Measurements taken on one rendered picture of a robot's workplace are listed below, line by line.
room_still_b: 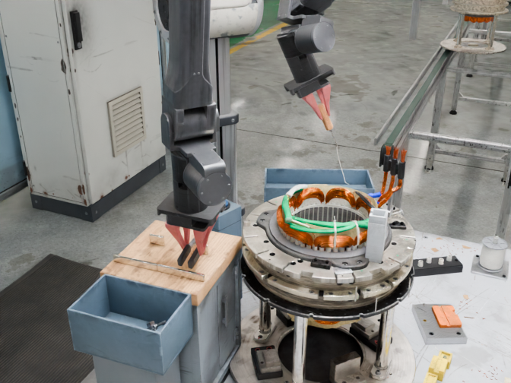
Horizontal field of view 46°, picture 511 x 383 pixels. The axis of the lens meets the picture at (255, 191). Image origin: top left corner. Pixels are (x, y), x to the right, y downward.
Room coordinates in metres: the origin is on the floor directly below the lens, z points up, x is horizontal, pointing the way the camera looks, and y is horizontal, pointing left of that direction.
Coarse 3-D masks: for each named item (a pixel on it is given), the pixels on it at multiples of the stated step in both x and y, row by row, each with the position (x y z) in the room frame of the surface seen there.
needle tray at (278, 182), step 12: (276, 168) 1.32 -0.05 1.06; (288, 168) 1.32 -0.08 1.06; (276, 180) 1.31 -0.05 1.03; (288, 180) 1.31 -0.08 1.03; (300, 180) 1.31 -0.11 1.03; (312, 180) 1.31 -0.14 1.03; (324, 180) 1.31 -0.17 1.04; (336, 180) 1.31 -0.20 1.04; (348, 180) 1.31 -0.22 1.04; (360, 180) 1.31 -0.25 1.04; (264, 192) 1.21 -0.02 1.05; (276, 192) 1.21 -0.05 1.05; (372, 192) 1.20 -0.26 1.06
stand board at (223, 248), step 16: (160, 224) 1.05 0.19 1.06; (144, 240) 0.98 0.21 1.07; (208, 240) 0.98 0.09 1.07; (224, 240) 0.98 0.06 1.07; (240, 240) 0.99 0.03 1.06; (128, 256) 0.93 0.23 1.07; (144, 256) 0.93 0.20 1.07; (160, 256) 0.93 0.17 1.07; (176, 256) 0.93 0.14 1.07; (208, 256) 0.93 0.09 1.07; (224, 256) 0.93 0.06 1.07; (112, 272) 0.88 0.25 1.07; (128, 272) 0.88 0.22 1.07; (144, 272) 0.88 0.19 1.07; (208, 272) 0.88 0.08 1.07; (176, 288) 0.83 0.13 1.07; (192, 288) 0.83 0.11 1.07; (208, 288) 0.85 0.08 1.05; (192, 304) 0.81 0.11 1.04
